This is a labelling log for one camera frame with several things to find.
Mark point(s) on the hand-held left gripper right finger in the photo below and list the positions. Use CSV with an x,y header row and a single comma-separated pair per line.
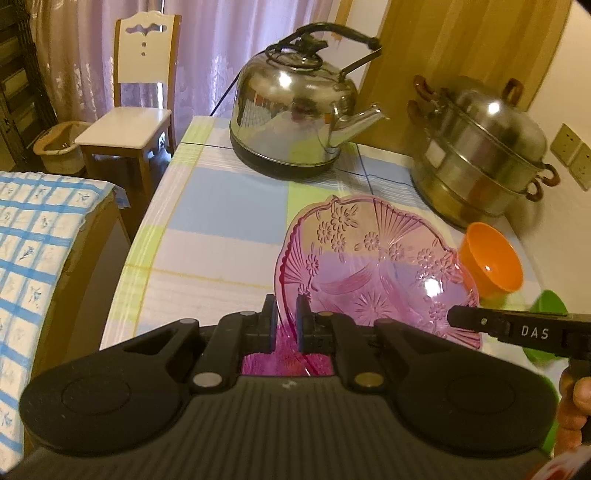
x,y
301,325

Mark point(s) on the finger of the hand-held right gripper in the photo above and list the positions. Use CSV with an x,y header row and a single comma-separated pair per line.
x,y
471,319

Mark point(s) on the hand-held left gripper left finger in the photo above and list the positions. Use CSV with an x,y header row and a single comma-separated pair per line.
x,y
271,325

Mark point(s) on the green plastic bowl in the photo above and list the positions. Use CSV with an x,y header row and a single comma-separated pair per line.
x,y
549,302

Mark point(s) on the orange plastic bowl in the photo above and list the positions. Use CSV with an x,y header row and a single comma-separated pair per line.
x,y
489,258

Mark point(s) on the pink glass plate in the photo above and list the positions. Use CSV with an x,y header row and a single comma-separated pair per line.
x,y
369,258

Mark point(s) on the person's right hand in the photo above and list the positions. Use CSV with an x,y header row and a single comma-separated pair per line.
x,y
577,406

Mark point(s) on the checked tablecloth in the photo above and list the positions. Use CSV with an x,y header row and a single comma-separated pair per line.
x,y
207,194

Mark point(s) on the stainless steel steamer pot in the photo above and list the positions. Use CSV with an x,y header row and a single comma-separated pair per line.
x,y
480,147

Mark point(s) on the stainless steel kettle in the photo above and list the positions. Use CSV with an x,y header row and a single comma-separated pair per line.
x,y
295,106

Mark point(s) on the blue checked blanket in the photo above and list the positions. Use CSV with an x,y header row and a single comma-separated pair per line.
x,y
32,258

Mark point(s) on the white wooden chair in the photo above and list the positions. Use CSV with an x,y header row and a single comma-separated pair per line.
x,y
138,92

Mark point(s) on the woven waste basket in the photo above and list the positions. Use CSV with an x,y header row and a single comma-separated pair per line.
x,y
57,152

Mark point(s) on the wooden door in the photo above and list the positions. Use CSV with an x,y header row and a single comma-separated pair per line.
x,y
461,41

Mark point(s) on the pale lace curtain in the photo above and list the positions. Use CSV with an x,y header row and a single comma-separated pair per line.
x,y
207,50

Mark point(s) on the dark shelf unit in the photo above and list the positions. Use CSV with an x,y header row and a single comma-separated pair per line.
x,y
18,83

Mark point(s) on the beige wall socket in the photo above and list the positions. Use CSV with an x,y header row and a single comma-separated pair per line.
x,y
582,166
565,141

